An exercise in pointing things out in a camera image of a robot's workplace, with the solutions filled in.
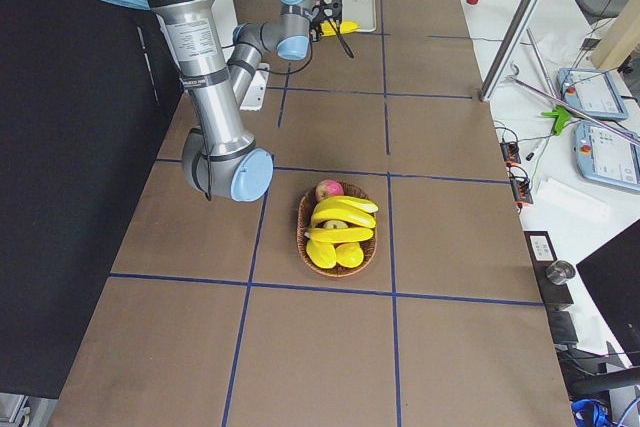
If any white bear tray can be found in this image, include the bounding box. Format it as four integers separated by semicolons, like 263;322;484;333
342;0;377;33

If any lower teach pendant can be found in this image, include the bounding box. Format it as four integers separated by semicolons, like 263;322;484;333
574;121;639;192

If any yellow banana with stem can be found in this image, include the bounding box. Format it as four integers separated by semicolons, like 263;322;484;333
305;227;374;244

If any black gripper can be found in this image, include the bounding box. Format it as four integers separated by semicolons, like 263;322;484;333
310;0;343;41

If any aluminium frame post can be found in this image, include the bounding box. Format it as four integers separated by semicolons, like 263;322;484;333
479;0;540;102

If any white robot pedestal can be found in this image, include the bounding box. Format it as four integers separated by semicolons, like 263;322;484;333
212;0;269;111

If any teach pendant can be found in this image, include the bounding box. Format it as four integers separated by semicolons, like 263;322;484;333
574;121;639;192
556;68;629;121

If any small metal cup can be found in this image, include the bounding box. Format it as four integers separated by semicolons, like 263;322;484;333
545;259;576;286

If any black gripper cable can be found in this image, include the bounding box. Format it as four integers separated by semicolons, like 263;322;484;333
219;0;356;76

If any pink red apple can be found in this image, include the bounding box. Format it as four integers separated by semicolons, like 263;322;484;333
315;179;344;202

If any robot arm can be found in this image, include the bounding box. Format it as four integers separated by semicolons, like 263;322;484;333
100;0;342;202

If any pale yellow apple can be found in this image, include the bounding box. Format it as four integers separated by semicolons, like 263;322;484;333
322;220;349;230

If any yellow-green banana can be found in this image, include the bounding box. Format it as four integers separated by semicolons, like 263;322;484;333
313;196;379;214

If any upper teach pendant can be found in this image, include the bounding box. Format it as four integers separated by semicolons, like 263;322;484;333
556;68;629;121

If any brown wicker basket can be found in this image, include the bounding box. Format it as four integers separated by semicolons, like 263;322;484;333
296;181;377;278

